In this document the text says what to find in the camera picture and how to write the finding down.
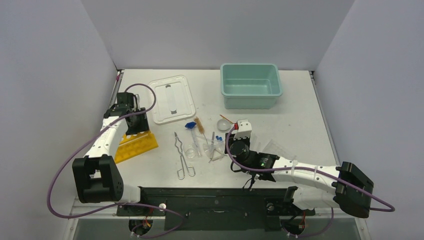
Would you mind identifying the white plastic bin lid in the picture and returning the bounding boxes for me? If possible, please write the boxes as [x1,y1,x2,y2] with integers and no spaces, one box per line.
[148,75,196,125]

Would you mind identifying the teal plastic bin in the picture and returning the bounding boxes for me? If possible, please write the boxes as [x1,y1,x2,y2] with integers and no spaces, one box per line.
[220,63,283,109]

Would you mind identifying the red yellow plastic spatula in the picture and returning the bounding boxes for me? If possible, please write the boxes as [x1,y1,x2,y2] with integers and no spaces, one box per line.
[220,114,235,124]

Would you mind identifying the metal crucible tongs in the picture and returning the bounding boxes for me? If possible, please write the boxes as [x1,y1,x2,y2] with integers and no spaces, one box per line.
[174,132,196,180]

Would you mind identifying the glass watch dish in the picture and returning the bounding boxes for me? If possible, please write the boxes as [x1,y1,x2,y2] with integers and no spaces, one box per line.
[216,118,232,132]

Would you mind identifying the yellow test tube rack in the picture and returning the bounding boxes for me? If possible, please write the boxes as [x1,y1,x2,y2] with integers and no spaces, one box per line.
[114,131,159,164]

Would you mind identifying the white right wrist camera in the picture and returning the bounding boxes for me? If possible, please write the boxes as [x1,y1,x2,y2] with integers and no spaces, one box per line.
[233,119,252,140]

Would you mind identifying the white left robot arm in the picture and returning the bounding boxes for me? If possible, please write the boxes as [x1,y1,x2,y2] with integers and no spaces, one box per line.
[72,92,149,215]

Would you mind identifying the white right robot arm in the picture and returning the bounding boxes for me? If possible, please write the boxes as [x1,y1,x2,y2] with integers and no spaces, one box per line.
[226,139,374,219]

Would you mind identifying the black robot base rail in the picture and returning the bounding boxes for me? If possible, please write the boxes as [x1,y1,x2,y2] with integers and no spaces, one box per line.
[116,187,316,231]

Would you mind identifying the brown test tube brush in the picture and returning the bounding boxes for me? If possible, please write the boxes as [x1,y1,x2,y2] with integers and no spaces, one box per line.
[194,116,209,144]

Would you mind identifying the blue funnel on stem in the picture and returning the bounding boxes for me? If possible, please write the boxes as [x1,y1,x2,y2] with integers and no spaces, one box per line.
[185,121,202,157]

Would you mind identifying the small glass beaker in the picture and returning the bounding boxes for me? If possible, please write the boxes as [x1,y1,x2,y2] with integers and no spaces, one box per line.
[183,144,198,159]

